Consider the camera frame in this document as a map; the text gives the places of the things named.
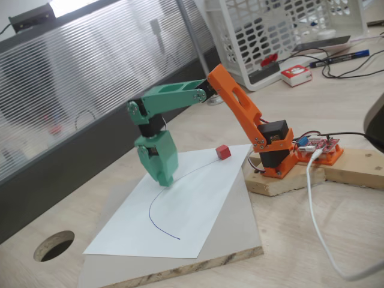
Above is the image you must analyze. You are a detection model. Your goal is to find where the red controller circuit board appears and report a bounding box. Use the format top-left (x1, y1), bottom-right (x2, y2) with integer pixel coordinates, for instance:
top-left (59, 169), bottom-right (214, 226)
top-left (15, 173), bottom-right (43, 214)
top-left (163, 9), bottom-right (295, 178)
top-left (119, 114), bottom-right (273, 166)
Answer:
top-left (295, 135), bottom-right (341, 154)

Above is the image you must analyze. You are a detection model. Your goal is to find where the wooden base plank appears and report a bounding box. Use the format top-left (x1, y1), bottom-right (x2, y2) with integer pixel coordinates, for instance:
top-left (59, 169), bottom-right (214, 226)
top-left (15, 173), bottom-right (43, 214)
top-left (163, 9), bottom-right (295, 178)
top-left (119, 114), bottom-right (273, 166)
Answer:
top-left (325, 146), bottom-right (384, 190)

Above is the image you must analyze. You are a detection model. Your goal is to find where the red cube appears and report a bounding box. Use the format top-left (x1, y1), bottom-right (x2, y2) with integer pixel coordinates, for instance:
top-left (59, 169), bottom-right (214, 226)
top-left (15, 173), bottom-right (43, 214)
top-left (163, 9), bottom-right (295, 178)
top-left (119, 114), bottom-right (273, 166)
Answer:
top-left (215, 144), bottom-right (232, 161)

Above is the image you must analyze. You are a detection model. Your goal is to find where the white paper sheet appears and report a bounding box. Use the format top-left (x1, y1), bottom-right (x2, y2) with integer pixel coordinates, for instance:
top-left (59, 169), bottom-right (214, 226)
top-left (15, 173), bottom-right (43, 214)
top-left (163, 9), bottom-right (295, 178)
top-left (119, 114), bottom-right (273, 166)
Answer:
top-left (83, 143), bottom-right (252, 259)

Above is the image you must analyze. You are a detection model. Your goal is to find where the white plastic basket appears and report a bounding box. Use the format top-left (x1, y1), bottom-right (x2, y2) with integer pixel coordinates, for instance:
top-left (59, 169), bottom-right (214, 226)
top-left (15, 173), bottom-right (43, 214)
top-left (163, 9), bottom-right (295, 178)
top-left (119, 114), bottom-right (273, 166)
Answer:
top-left (205, 0), bottom-right (369, 92)

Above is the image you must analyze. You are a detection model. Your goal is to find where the black power cable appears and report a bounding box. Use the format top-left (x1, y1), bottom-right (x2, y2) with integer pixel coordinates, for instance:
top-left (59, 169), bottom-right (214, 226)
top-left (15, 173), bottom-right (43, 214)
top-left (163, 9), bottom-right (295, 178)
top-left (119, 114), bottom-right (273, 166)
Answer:
top-left (322, 131), bottom-right (384, 152)

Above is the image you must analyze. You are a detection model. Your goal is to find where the ribbed glass desk partition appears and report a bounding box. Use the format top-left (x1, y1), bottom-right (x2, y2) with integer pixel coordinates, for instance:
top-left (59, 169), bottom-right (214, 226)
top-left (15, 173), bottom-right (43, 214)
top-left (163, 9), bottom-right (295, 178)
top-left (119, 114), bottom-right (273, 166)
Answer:
top-left (0, 0), bottom-right (224, 245)

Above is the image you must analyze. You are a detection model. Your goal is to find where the grey chipboard panel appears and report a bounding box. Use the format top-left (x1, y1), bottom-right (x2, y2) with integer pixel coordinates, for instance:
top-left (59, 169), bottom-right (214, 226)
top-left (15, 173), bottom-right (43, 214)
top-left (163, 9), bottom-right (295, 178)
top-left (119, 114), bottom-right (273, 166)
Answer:
top-left (77, 169), bottom-right (265, 288)

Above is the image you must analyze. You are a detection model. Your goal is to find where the grey rounded object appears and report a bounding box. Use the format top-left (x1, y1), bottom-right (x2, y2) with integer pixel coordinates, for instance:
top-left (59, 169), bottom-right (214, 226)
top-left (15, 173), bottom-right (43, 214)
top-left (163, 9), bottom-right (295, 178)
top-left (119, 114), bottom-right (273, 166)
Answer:
top-left (362, 92), bottom-right (384, 142)

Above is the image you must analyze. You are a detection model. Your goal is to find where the black rectangular block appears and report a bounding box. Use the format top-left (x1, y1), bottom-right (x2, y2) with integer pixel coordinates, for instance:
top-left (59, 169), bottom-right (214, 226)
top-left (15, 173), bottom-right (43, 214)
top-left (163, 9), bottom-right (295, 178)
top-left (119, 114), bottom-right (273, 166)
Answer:
top-left (248, 62), bottom-right (281, 85)

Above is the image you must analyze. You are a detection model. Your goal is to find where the orange circuit board holder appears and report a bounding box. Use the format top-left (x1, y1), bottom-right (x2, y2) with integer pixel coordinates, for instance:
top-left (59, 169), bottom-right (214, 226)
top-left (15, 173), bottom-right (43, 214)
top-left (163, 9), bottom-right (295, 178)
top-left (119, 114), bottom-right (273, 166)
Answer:
top-left (295, 143), bottom-right (345, 166)

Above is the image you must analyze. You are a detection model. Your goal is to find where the blue marker pen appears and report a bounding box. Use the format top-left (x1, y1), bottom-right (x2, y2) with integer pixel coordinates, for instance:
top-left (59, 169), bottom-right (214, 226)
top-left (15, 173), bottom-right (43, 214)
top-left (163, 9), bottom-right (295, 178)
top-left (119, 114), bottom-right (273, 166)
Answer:
top-left (308, 49), bottom-right (370, 68)

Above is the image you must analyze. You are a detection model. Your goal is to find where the wooden base block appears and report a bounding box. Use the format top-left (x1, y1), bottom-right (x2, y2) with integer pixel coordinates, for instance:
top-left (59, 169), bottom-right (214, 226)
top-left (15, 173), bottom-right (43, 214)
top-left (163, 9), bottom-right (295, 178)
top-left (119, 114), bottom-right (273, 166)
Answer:
top-left (244, 154), bottom-right (327, 197)

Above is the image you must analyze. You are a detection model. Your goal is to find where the base servo wire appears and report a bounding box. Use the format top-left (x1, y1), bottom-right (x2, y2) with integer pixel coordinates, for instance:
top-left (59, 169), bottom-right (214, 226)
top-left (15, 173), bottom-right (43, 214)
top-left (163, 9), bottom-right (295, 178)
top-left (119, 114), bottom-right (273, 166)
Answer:
top-left (247, 149), bottom-right (267, 175)

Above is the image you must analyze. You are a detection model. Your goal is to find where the red plastic clip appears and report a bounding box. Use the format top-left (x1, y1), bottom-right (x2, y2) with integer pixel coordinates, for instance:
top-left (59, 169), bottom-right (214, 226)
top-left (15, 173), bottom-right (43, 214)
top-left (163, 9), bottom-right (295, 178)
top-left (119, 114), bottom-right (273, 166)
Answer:
top-left (260, 53), bottom-right (280, 67)

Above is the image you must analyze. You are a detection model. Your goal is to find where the red and white small box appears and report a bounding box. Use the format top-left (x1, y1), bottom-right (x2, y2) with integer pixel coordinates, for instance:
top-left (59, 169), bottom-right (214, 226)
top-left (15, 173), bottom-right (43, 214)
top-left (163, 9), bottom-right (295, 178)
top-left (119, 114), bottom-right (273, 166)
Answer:
top-left (280, 64), bottom-right (313, 88)

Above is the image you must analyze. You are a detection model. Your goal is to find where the thin black cable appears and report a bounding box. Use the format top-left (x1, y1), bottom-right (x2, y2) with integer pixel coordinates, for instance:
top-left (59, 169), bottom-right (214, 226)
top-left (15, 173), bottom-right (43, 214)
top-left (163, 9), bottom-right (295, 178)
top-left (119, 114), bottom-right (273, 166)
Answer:
top-left (289, 47), bottom-right (384, 79)

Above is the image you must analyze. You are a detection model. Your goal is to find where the black box device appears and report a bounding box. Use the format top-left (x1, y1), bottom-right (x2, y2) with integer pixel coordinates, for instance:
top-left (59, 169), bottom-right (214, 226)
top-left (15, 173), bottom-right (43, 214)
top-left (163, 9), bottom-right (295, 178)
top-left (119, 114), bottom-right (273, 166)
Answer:
top-left (8, 2), bottom-right (56, 32)

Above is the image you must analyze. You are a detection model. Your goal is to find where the white USB cable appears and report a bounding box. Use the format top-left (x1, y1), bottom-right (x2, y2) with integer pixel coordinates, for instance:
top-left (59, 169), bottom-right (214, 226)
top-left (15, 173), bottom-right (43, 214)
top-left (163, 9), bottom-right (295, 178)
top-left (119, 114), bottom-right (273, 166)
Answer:
top-left (305, 149), bottom-right (384, 282)

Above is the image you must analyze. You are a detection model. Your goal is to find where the dark flat smartphone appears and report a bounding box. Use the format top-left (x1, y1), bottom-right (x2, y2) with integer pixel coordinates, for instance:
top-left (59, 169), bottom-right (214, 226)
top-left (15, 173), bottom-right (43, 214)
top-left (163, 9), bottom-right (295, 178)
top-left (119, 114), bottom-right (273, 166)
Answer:
top-left (291, 35), bottom-right (352, 53)

